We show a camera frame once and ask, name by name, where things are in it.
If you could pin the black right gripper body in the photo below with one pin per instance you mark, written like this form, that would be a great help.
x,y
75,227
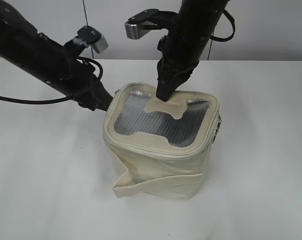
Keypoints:
x,y
173,71

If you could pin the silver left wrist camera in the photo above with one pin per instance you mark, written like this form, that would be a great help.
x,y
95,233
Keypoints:
x,y
93,38

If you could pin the cream insulated lunch bag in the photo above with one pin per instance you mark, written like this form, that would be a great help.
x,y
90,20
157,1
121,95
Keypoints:
x,y
160,148

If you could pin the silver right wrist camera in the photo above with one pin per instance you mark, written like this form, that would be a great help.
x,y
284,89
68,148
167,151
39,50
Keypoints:
x,y
148,20

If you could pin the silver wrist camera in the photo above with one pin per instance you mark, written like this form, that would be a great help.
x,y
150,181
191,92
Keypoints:
x,y
148,20
93,38

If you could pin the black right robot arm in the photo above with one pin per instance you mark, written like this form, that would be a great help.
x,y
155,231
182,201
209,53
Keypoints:
x,y
185,43

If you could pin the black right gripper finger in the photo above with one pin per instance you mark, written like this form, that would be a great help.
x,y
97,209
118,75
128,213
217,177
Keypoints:
x,y
165,88

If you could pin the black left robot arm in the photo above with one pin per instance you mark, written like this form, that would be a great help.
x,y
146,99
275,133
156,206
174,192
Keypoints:
x,y
59,66

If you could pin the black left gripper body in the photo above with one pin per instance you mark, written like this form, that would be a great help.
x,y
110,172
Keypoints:
x,y
85,74

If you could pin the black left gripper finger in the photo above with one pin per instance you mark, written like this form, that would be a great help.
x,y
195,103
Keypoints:
x,y
105,99

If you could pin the silver zipper pull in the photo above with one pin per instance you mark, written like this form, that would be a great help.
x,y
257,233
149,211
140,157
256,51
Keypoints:
x,y
217,128

